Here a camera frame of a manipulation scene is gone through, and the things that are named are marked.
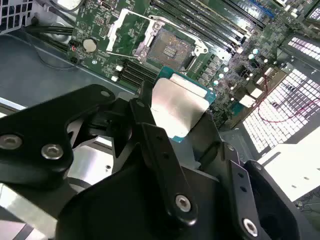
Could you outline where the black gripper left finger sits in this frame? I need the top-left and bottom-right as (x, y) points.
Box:
(0, 80), (200, 226)

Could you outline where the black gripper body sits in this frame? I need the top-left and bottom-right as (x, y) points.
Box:
(54, 159), (238, 240)

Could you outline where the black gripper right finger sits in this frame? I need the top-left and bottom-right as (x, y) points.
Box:
(188, 109), (301, 240)

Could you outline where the silver CPU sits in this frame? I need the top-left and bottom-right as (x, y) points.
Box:
(149, 66), (218, 145)

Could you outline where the metal socket cover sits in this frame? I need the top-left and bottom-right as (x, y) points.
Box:
(106, 8), (153, 61)

